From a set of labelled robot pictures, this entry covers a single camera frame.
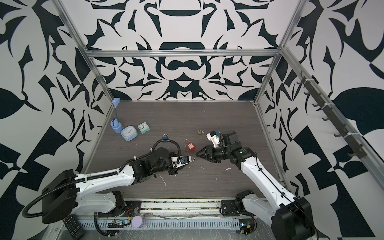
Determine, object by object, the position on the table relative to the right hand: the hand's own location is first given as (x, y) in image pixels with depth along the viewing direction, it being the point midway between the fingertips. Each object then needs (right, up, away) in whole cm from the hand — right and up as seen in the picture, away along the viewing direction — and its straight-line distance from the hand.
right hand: (199, 155), depth 73 cm
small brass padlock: (+2, +9, +28) cm, 30 cm away
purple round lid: (-26, -25, -10) cm, 38 cm away
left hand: (-6, -1, +3) cm, 7 cm away
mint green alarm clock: (-36, +12, +29) cm, 47 cm away
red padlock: (-4, 0, +20) cm, 21 cm away
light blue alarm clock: (-45, +8, +25) cm, 52 cm away
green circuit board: (+22, -32, -3) cm, 39 cm away
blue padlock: (-21, +6, +26) cm, 34 cm away
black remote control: (-57, -31, -5) cm, 65 cm away
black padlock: (-4, 0, -7) cm, 8 cm away
